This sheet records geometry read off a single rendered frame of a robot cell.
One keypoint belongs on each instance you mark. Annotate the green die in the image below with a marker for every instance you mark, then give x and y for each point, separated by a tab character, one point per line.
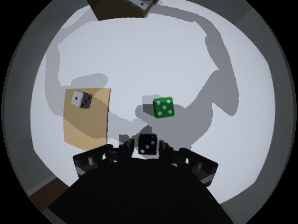
163	107

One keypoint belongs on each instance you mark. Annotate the grey die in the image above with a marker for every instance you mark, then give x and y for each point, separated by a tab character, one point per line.
80	99

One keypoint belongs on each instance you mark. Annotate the tan flat mat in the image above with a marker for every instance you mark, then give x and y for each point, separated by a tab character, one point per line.
86	128

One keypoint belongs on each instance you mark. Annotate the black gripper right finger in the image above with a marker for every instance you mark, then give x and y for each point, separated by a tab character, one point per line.
202	167

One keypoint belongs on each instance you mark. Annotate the black die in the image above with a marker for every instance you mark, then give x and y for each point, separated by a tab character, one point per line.
147	144

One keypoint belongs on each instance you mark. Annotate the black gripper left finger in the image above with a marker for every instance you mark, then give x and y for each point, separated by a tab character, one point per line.
94	158

